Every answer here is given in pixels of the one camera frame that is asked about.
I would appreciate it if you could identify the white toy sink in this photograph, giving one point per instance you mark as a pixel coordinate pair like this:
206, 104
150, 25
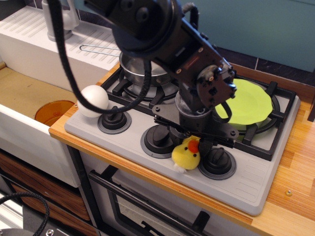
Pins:
31, 75

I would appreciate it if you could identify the black right burner grate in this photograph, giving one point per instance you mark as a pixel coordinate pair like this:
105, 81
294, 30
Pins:
261, 139

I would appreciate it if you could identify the light green plate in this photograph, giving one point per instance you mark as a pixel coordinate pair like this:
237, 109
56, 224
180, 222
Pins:
250, 105

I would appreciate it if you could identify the black oven door handle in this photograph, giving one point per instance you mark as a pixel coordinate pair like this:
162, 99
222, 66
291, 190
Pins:
142, 216

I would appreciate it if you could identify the grey toy stove top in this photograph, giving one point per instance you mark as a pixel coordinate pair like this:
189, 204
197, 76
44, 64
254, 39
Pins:
246, 190

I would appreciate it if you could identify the toy oven door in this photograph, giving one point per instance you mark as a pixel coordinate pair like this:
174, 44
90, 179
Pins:
216, 226

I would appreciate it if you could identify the white egg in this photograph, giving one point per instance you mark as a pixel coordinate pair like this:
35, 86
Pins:
95, 95

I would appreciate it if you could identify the grey toy faucet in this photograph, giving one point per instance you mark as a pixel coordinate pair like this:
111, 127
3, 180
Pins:
70, 20

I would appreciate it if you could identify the black middle stove knob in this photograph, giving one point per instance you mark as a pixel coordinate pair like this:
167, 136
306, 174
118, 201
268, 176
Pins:
156, 142

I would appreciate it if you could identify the black left burner grate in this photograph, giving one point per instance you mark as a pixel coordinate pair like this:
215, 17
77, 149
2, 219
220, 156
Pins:
123, 92

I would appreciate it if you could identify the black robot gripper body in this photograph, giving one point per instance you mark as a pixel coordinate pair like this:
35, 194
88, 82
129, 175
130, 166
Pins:
203, 125

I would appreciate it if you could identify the yellow stuffed duck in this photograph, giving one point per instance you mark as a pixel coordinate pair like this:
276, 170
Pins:
186, 156

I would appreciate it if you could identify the black stove knob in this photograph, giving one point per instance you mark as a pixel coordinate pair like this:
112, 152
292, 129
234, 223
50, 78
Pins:
156, 142
219, 164
114, 123

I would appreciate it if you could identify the stainless steel pan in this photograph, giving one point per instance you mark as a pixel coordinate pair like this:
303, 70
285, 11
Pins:
132, 67

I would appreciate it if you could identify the wooden drawer front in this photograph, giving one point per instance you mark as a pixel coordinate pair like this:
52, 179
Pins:
66, 204

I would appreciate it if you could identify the black left stove knob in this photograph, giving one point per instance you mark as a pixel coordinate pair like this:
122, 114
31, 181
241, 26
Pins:
114, 123

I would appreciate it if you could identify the black burner grate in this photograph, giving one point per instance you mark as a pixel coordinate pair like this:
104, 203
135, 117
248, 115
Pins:
261, 139
123, 92

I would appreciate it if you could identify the black right stove knob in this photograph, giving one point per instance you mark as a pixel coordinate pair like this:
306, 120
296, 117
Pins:
219, 164

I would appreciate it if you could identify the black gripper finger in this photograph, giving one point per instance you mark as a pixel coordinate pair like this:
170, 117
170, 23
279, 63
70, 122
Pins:
177, 136
205, 147

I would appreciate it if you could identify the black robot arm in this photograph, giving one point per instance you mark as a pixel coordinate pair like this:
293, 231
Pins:
156, 30

